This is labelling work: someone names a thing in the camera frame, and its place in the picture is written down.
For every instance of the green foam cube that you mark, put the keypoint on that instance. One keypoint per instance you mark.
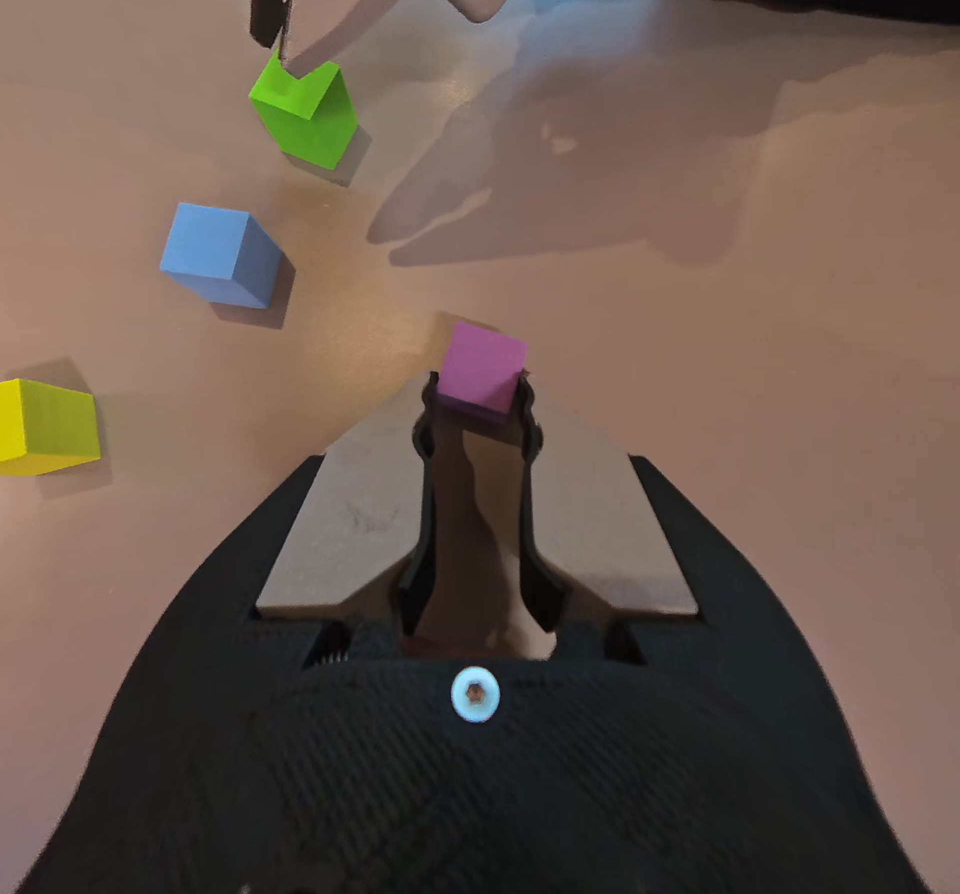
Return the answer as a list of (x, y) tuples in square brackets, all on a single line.
[(315, 125)]

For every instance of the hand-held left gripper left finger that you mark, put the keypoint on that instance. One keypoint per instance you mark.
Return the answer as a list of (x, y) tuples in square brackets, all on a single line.
[(345, 526)]

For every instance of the yellow foam cube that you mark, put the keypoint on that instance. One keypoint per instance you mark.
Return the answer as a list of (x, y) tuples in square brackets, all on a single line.
[(45, 421)]

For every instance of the light blue foam cube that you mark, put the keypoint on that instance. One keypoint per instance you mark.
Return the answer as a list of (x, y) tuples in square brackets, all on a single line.
[(210, 248)]

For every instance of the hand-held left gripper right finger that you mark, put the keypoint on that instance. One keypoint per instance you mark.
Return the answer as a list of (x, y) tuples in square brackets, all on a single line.
[(600, 526)]

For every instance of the purple foam cube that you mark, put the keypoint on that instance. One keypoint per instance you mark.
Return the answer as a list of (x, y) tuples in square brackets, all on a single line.
[(480, 372)]

